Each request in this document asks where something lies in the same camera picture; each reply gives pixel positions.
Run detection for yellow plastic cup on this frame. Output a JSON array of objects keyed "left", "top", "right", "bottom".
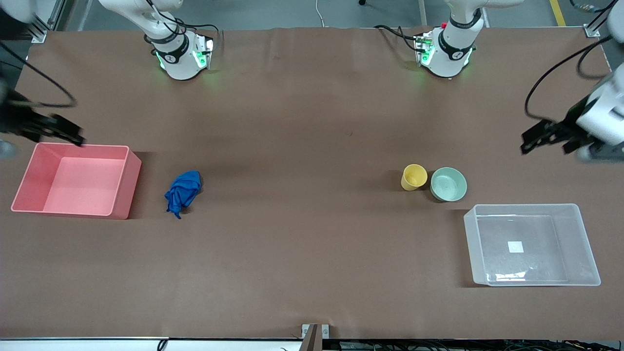
[{"left": 401, "top": 164, "right": 429, "bottom": 192}]

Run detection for blue cloth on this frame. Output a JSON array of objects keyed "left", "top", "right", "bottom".
[{"left": 164, "top": 170, "right": 202, "bottom": 219}]

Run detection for black left base cable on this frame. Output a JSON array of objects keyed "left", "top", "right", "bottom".
[{"left": 374, "top": 24, "right": 421, "bottom": 55}]

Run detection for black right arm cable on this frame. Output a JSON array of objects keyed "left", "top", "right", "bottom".
[{"left": 0, "top": 41, "right": 78, "bottom": 109}]

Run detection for mint green bowl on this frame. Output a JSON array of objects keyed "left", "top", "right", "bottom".
[{"left": 430, "top": 167, "right": 468, "bottom": 202}]

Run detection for clear plastic box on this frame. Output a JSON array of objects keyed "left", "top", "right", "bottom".
[{"left": 463, "top": 203, "right": 602, "bottom": 287}]

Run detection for aluminium frame post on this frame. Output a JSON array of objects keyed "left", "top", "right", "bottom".
[
  {"left": 583, "top": 0, "right": 616, "bottom": 39},
  {"left": 27, "top": 0, "right": 65, "bottom": 43}
]

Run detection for brown table cover sheet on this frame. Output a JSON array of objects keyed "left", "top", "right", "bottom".
[{"left": 0, "top": 27, "right": 624, "bottom": 341}]

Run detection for metal table edge bracket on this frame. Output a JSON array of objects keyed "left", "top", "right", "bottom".
[{"left": 301, "top": 324, "right": 331, "bottom": 351}]

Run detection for pink plastic bin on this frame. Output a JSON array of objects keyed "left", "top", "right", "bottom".
[{"left": 11, "top": 142, "right": 142, "bottom": 220}]

